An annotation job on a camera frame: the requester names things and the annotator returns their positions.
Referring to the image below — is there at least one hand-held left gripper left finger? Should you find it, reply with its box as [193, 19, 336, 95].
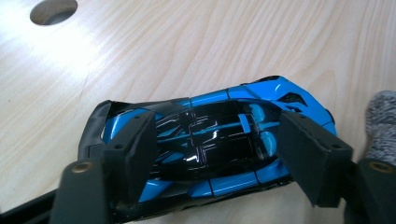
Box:
[102, 110, 159, 208]

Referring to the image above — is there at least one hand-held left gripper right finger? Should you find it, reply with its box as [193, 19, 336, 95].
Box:
[276, 111, 355, 209]

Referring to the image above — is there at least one gray terry cloth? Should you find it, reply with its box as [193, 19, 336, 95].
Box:
[363, 90, 396, 166]

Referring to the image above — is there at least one blue and black toy car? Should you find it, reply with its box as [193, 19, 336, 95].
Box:
[78, 75, 339, 223]

